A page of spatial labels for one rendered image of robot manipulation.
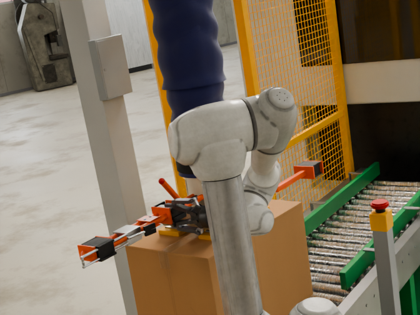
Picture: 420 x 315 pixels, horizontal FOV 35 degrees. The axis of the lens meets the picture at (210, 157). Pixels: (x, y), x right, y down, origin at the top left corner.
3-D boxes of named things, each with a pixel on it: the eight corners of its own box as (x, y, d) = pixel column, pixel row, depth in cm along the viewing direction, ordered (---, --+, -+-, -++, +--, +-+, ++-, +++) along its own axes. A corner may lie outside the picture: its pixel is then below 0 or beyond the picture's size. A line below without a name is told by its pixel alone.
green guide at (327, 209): (365, 173, 452) (364, 160, 450) (380, 174, 446) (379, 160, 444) (239, 275, 329) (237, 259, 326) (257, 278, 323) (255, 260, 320)
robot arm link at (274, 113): (280, 113, 180) (232, 123, 176) (294, 70, 164) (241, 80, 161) (297, 154, 173) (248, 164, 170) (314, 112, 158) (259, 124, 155)
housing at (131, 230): (128, 237, 225) (125, 224, 224) (143, 239, 220) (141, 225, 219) (114, 244, 219) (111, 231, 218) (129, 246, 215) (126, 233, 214)
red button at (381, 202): (375, 207, 263) (374, 197, 262) (392, 208, 259) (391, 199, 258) (368, 214, 258) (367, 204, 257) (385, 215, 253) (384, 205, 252)
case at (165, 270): (235, 280, 301) (222, 194, 292) (313, 294, 276) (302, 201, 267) (142, 342, 257) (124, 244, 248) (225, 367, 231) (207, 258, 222)
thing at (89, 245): (99, 250, 215) (96, 235, 214) (115, 252, 211) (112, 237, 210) (79, 260, 209) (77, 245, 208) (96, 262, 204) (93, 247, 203)
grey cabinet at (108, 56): (125, 92, 352) (114, 34, 344) (133, 92, 349) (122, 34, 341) (99, 100, 336) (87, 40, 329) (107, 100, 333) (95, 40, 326)
